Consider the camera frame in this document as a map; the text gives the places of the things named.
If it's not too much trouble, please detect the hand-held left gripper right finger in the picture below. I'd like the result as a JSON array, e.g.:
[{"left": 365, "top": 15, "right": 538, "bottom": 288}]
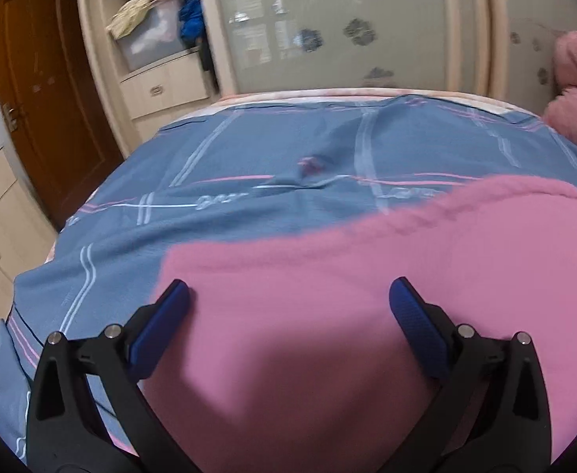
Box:
[{"left": 382, "top": 277, "right": 553, "bottom": 473}]

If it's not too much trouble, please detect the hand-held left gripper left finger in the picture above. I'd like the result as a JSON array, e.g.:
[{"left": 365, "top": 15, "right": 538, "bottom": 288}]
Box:
[{"left": 26, "top": 278, "right": 205, "bottom": 473}]

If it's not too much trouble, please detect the pink and cream hooded jacket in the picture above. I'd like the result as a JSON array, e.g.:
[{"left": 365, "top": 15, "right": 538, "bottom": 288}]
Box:
[{"left": 141, "top": 175, "right": 577, "bottom": 473}]

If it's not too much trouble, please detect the blue striped blanket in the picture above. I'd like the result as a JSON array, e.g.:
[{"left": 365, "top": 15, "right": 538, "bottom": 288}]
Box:
[{"left": 0, "top": 96, "right": 577, "bottom": 459}]

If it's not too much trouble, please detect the light wooden cabinet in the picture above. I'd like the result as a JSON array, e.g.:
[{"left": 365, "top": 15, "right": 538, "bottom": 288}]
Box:
[{"left": 0, "top": 148, "right": 58, "bottom": 350}]

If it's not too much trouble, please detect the light wooden wardrobe drawer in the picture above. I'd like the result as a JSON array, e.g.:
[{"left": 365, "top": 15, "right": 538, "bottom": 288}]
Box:
[{"left": 120, "top": 59, "right": 213, "bottom": 119}]

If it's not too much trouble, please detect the brown wooden door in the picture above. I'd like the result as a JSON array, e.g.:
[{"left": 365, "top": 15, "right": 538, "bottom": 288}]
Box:
[{"left": 0, "top": 0, "right": 124, "bottom": 230}]

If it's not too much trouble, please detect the clear plastic storage box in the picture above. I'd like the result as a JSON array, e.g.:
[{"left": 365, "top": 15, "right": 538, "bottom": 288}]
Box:
[{"left": 118, "top": 2, "right": 186, "bottom": 72}]

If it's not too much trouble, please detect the blue garment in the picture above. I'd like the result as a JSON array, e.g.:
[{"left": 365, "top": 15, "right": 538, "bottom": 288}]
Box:
[{"left": 179, "top": 0, "right": 205, "bottom": 45}]

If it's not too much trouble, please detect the pale yellow cloth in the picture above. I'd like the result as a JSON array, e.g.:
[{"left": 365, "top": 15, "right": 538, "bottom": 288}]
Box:
[{"left": 106, "top": 0, "right": 156, "bottom": 40}]

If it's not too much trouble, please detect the metal door handle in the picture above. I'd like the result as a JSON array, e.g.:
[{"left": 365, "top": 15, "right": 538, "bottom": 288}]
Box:
[{"left": 2, "top": 102, "right": 26, "bottom": 131}]

